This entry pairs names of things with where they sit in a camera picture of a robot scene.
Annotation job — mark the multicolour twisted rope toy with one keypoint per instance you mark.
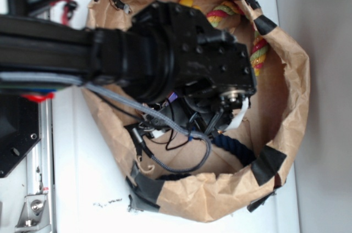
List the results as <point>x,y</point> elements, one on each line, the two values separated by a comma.
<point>260,46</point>

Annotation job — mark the aluminium rail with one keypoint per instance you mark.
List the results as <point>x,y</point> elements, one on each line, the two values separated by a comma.
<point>38,214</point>

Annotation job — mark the yellow rubber duck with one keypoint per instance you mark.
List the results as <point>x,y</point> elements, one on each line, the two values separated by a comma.
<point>189,3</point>

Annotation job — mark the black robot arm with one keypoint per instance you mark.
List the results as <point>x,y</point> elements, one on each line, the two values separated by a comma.
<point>39,57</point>

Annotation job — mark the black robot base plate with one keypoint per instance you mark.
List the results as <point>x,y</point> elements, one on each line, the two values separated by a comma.
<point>20,130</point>

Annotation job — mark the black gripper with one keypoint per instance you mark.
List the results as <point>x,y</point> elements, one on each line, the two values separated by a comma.
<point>180,51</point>

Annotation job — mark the brown paper bag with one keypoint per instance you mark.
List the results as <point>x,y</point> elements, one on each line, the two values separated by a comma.
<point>273,127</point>

